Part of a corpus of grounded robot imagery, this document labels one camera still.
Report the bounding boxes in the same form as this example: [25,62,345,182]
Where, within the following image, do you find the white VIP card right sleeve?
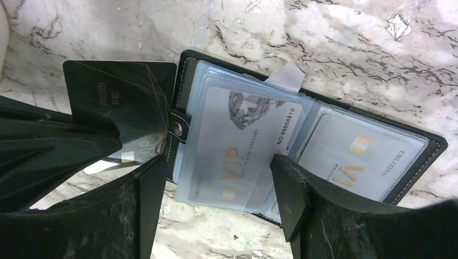
[298,114,425,201]

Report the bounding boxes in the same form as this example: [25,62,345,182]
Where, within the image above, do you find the black card holder blue sleeves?
[167,50,448,224]

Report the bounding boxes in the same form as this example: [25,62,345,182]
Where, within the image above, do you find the black VIP credit card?
[63,60,177,175]

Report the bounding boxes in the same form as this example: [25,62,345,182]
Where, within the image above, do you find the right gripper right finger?
[270,155,457,258]

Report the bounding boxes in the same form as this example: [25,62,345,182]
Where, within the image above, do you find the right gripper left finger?
[1,155,167,258]

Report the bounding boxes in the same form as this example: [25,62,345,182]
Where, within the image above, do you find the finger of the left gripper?
[1,96,122,213]

